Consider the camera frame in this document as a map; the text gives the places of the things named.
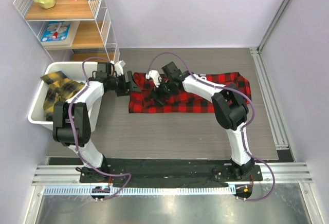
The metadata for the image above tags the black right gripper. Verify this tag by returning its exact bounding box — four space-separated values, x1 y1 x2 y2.
150 76 175 107

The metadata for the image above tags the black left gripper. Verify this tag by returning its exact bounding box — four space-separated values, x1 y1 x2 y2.
108 71 141 97

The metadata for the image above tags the red black plaid shirt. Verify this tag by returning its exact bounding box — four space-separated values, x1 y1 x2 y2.
129 72 251 114

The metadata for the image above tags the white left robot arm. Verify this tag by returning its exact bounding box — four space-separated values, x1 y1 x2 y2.
52 61 141 182

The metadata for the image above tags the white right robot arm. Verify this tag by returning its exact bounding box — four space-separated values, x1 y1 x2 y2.
145 62 254 180

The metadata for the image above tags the yellow plaid shirt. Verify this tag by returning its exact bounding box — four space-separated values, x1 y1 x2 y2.
41 71 84 121

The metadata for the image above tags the blue white picture book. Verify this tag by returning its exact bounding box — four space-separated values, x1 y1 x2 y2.
40 21 72 47

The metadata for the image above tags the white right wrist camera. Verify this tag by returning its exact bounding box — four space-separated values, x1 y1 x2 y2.
145 70 162 88

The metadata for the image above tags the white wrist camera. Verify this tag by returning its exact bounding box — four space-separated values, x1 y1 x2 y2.
110 60 125 77
145 70 162 88

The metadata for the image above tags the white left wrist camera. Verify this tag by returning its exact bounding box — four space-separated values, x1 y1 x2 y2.
110 60 125 77

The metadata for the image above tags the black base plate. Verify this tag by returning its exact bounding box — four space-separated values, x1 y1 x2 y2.
79 158 263 189

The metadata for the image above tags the white wire shelf rack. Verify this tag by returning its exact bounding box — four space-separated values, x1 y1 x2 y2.
13 0 120 62

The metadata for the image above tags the slotted aluminium rail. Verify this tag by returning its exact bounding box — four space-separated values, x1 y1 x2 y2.
43 184 236 197

